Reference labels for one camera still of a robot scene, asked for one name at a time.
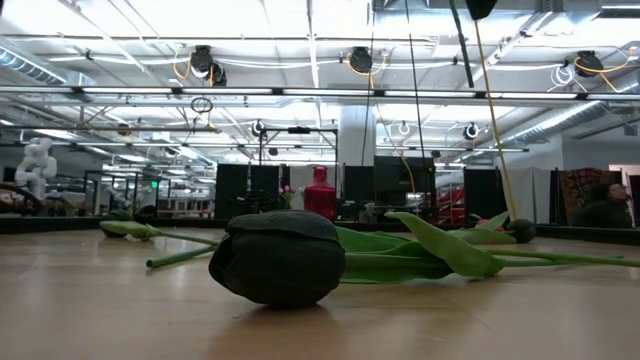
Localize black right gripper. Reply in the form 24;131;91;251
464;0;500;22

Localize black artificial tulip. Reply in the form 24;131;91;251
208;209;626;309
98;208;224;247
447;209;539;246

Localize red vase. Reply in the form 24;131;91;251
303;165;338;223

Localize pink flowers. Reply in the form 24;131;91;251
278;184;297;210

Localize black monitor screen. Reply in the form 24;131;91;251
373;155;436;194

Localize black partition panel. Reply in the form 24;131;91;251
463;167;509;224
214;163;291;220

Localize patterned rug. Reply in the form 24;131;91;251
557;167;626;226

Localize person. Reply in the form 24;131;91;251
572;182;635;230

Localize long ceiling light bar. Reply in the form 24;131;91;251
0;84;640;103

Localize white robot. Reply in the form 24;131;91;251
13;137;59;201

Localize black hanging cable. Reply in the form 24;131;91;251
403;0;427;161

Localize yellow cable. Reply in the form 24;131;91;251
471;18;519;222

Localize ceiling cable reel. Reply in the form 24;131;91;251
574;49;605;79
348;46;375;75
189;44;229;87

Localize silver ventilation duct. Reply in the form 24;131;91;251
499;79;640;147
0;45;96;87

